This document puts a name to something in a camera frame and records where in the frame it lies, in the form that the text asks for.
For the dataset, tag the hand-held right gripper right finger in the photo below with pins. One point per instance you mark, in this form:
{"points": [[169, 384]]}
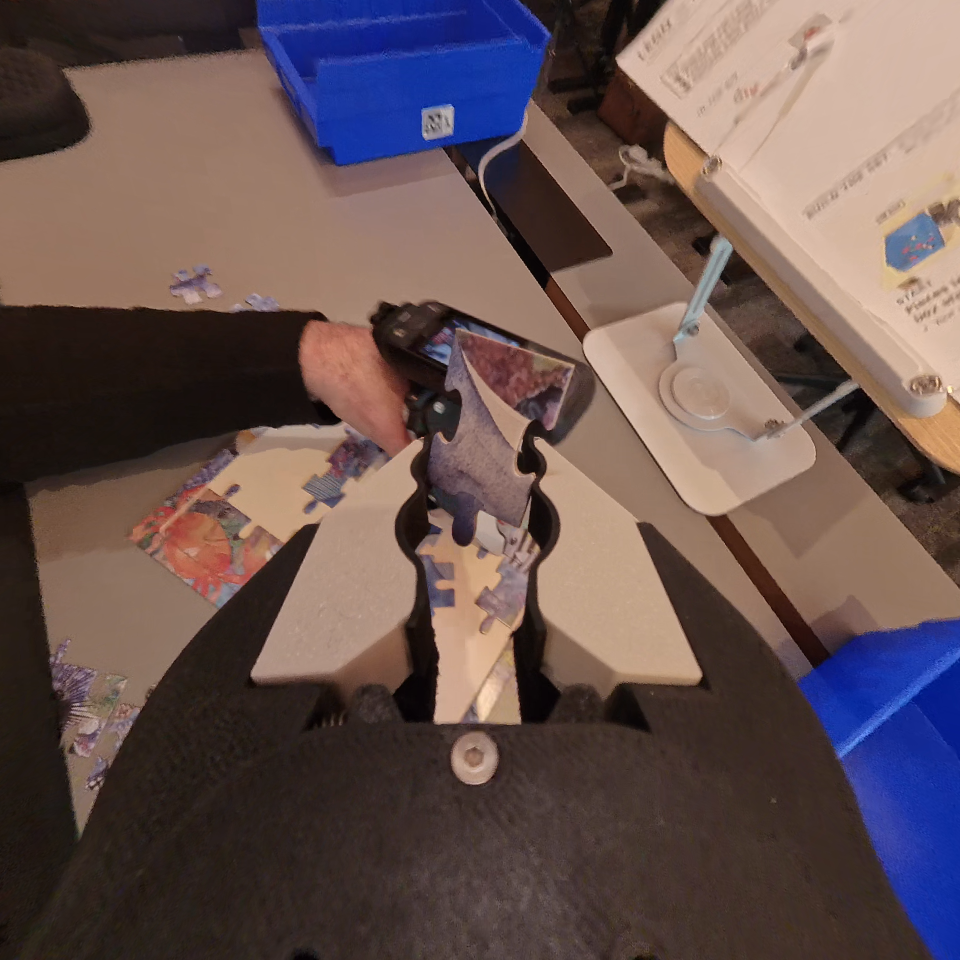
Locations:
{"points": [[622, 615]]}

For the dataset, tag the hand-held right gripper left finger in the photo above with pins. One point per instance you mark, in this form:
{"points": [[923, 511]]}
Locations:
{"points": [[330, 615]]}

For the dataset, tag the purple and navy puzzle piece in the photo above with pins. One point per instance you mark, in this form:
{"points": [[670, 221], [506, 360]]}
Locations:
{"points": [[480, 457]]}

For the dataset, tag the ocean print puzzle board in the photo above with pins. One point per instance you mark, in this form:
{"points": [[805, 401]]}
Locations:
{"points": [[277, 465]]}

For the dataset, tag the person's left forearm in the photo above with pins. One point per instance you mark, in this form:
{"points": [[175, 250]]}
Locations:
{"points": [[150, 390]]}

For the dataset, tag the person's left hand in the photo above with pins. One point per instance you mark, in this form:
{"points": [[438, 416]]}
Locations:
{"points": [[345, 367]]}

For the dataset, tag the group of assembled puzzle pieces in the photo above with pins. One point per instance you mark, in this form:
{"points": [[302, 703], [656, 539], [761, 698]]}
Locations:
{"points": [[202, 540]]}

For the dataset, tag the blue bin with tag sticker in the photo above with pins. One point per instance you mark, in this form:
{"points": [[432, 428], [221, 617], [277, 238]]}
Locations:
{"points": [[375, 105]]}

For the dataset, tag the blue plastic storage bin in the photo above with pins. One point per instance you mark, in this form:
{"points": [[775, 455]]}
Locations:
{"points": [[900, 750]]}

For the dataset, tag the brown bag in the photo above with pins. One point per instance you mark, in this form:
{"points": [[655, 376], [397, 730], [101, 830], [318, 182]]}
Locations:
{"points": [[630, 112]]}

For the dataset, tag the white instruction board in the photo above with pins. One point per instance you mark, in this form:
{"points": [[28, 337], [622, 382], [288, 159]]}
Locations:
{"points": [[787, 112]]}

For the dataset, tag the metal stand bracket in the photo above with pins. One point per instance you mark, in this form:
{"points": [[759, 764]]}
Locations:
{"points": [[709, 289]]}

